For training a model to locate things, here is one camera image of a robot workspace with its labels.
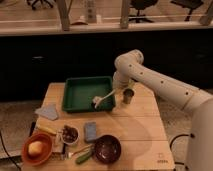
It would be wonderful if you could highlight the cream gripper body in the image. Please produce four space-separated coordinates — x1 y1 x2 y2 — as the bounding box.
113 71 130 93

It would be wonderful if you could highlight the white dish brush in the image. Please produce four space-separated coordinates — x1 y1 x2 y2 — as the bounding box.
92 90 116 109

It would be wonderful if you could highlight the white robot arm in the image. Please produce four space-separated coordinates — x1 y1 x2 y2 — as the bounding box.
113 49 213 171

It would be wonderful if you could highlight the green plastic tray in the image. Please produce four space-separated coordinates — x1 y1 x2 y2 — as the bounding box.
62 76 116 113

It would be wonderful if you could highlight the yellow-green cup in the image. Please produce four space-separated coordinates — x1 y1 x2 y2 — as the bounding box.
127 79 136 89

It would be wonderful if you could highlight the dark metal cup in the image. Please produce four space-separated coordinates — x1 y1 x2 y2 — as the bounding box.
123 89 134 104

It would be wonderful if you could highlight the blue sponge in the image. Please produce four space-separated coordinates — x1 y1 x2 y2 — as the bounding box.
84 122 96 143

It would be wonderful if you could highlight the wooden table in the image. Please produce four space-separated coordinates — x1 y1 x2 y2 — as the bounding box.
22 83 174 171

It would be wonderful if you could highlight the dark maroon bowl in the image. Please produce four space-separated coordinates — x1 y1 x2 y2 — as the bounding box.
94 135 121 164

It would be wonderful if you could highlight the black office chair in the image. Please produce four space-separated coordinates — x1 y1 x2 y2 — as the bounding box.
26 0 54 11
129 0 158 23

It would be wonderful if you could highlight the small white bowl with food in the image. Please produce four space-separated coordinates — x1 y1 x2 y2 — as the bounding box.
61 125 79 145

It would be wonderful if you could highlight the grey folded cloth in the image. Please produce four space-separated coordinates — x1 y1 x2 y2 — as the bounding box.
35 104 59 121

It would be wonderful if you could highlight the yellow banana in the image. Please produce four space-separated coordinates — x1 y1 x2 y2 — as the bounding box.
36 125 56 135

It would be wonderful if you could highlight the green cucumber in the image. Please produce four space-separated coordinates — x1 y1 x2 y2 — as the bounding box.
75 150 93 165

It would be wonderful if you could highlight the metal fork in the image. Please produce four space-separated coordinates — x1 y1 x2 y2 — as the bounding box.
67 145 93 159

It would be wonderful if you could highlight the orange bowl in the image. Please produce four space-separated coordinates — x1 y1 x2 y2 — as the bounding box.
21 132 53 166

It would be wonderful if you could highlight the yellow potato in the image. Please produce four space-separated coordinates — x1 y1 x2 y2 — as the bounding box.
28 141 44 157

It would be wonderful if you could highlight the black office chair left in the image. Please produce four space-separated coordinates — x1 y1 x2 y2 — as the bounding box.
26 0 54 11

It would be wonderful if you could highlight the black cable on floor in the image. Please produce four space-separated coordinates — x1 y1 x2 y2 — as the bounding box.
169 133 191 171

